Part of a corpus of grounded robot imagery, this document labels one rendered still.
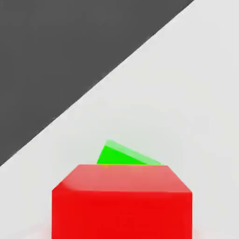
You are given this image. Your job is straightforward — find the small red cube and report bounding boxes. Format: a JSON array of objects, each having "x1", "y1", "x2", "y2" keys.
[{"x1": 51, "y1": 164, "x2": 193, "y2": 239}]

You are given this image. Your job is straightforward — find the small green cube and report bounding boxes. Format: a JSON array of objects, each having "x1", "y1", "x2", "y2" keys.
[{"x1": 96, "y1": 139, "x2": 162, "y2": 166}]

